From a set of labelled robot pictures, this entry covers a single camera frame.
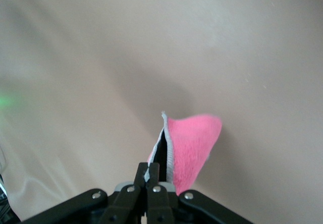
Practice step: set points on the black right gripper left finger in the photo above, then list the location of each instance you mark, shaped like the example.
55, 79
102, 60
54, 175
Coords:
121, 203

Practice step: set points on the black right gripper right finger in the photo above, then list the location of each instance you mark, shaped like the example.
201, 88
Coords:
159, 203

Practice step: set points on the pink towel with grey edge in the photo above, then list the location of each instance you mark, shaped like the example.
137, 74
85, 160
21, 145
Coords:
191, 145

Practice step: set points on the brown table cover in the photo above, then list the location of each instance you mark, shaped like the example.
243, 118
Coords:
101, 57

